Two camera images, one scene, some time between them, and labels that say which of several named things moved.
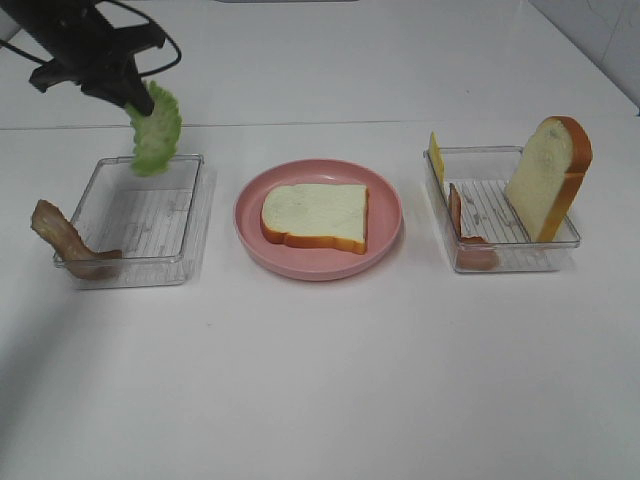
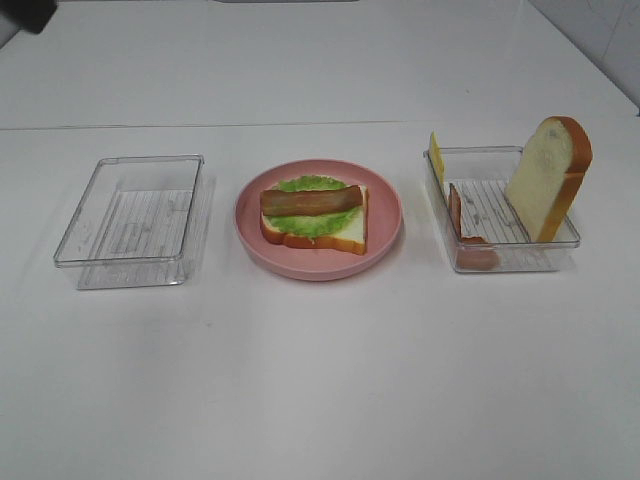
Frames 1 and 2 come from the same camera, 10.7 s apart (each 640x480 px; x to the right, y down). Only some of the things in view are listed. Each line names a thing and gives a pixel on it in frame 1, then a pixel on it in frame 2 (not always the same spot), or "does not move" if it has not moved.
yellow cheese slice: (435, 154) does not move
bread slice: (558, 153) does not move
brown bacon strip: (61, 235) → (310, 201)
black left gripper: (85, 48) → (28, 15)
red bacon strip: (470, 251) does not move
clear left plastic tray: (156, 222) does not move
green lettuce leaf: (155, 134) → (311, 226)
